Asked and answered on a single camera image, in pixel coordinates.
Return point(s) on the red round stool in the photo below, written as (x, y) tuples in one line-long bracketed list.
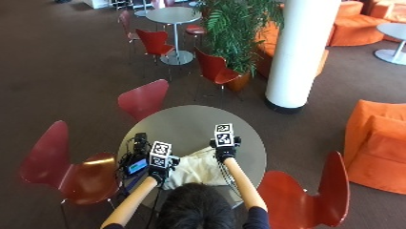
[(196, 30)]

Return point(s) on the red chair with curved back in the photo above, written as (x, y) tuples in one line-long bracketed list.
[(144, 99)]

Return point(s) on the round grey pedestal table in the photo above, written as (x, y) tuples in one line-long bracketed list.
[(175, 19)]

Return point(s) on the grey pedestal table with white base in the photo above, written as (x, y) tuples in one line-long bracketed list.
[(396, 35)]

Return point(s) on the white marker cube on left glove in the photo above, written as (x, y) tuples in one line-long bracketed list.
[(160, 154)]

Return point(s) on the round orange sofa seat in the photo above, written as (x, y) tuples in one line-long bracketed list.
[(357, 30)]

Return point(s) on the green potted palm plant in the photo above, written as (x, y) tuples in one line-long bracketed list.
[(237, 31)]

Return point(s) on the white cabinet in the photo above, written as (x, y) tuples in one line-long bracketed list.
[(96, 3)]

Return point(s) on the white marker cube on right glove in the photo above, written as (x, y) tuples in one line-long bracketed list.
[(224, 135)]

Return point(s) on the person's right hand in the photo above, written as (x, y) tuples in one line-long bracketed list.
[(225, 153)]

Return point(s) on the red chair with metal legs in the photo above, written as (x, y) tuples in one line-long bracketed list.
[(155, 43), (216, 70)]

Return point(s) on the cream cloth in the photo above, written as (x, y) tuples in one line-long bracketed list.
[(196, 170)]

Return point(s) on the dark red thin chair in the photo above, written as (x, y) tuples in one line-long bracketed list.
[(125, 24)]

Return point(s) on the red-orange wooden chair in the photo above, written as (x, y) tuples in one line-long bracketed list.
[(304, 197)]

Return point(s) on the dark red wooden chair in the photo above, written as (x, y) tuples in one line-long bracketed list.
[(80, 175)]

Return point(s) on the orange upholstered bench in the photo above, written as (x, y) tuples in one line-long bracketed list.
[(267, 47)]

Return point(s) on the large orange armchair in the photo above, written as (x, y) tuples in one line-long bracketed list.
[(376, 149)]

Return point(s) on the small grey pedestal table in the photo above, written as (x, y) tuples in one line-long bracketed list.
[(143, 12)]

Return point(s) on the person's dark blue shirt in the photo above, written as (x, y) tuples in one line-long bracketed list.
[(256, 219)]

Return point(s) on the white marker cube on glove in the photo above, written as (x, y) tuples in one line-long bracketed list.
[(160, 154), (224, 135)]

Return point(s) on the orange plant pot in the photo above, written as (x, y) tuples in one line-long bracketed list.
[(237, 82)]

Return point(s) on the person's left hand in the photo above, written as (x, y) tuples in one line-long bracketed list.
[(159, 174)]

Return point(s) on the white round pillar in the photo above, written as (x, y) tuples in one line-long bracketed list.
[(300, 51)]

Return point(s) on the orange sofa cushion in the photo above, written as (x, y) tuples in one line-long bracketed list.
[(386, 9)]

